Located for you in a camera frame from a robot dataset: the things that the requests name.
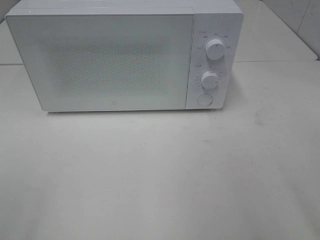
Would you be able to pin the white dial knob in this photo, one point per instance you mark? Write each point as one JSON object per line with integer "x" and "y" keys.
{"x": 215, "y": 48}
{"x": 209, "y": 80}

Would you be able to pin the round white door button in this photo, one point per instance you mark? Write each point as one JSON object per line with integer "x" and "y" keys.
{"x": 205, "y": 100}

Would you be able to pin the white microwave door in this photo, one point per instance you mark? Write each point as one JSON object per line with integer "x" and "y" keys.
{"x": 106, "y": 62}

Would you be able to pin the white microwave oven body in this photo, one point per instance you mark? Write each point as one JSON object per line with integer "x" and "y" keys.
{"x": 211, "y": 19}

